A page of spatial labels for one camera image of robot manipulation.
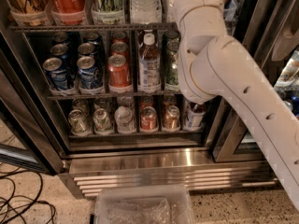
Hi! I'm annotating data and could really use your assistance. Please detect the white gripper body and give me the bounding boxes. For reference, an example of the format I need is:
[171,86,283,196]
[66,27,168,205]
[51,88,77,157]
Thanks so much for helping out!
[172,0,226,35]

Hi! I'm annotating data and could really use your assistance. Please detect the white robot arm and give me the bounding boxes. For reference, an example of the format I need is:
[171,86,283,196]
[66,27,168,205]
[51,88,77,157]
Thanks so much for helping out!
[167,0,299,209]

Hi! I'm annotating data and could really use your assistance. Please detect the brown tea bottle white cap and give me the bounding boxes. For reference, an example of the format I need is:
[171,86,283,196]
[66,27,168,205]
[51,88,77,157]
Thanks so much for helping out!
[138,33,161,92]

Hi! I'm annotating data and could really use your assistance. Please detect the red soda can middle shelf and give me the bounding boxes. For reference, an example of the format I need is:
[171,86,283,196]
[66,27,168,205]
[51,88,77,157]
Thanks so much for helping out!
[107,54,133,93]

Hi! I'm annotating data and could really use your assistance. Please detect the small bottle bottom shelf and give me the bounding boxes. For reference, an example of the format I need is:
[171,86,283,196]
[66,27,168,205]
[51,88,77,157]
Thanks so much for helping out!
[183,101,206,131]

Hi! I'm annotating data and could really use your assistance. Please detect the orange can bottom shelf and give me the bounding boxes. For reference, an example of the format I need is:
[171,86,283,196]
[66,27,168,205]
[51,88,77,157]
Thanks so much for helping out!
[163,105,180,132]

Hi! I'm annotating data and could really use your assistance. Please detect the red can bottom shelf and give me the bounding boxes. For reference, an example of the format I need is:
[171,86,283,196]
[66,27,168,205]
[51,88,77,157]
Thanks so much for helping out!
[140,106,158,133]

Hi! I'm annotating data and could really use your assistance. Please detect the stainless steel fridge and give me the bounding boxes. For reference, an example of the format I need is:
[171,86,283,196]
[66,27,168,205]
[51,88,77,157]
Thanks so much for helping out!
[0,0,299,202]

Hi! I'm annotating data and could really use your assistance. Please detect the gold can top shelf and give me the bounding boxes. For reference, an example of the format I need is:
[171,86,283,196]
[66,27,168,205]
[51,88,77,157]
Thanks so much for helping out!
[9,0,49,26]

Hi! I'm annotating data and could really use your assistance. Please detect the open fridge door left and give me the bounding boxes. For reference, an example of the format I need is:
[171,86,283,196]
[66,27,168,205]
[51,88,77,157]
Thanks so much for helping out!
[0,36,64,175]

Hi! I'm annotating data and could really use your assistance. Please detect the green can behind front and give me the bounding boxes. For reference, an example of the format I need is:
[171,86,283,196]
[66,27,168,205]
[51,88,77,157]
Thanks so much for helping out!
[166,40,179,59]

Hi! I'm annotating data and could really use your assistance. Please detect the green ginger ale can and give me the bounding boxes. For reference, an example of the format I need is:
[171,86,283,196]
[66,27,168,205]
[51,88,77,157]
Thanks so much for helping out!
[165,54,179,91]

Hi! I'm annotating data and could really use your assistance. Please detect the red can behind front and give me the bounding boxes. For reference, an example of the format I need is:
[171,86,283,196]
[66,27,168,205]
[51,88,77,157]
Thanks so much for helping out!
[110,42,129,58]

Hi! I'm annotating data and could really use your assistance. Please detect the blue pepsi can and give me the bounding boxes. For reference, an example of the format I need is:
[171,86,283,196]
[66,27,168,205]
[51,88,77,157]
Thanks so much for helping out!
[77,56,104,94]
[50,44,76,79]
[78,42,100,60]
[42,57,75,94]

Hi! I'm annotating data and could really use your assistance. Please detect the blue Pepsi can middle left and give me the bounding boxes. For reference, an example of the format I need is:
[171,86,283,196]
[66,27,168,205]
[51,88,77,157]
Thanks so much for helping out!
[50,44,76,79]

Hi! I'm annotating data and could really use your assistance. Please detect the blue Pepsi can front left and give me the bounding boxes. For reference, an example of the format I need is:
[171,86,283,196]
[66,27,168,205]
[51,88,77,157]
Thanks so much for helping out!
[42,57,75,94]

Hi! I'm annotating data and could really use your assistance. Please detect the green can bottom left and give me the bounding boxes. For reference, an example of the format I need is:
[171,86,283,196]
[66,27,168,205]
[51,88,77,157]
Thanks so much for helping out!
[68,109,91,136]

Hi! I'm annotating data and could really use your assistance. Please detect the clear plastic bin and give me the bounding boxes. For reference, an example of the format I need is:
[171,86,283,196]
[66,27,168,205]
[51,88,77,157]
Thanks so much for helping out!
[94,185,195,224]

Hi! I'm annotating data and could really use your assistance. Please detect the top wire shelf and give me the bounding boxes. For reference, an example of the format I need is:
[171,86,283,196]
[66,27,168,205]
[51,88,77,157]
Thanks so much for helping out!
[8,22,177,33]

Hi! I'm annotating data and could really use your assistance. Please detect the wire shelf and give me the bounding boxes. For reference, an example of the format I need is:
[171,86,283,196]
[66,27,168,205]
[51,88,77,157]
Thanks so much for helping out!
[47,91,182,100]
[8,22,177,33]

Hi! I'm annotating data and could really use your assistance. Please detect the middle wire shelf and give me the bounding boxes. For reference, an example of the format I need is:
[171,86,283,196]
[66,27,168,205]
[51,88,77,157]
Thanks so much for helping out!
[47,91,182,100]

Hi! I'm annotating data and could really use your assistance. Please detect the black cables on floor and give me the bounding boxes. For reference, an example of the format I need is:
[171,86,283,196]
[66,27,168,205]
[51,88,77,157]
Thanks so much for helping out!
[0,161,57,224]

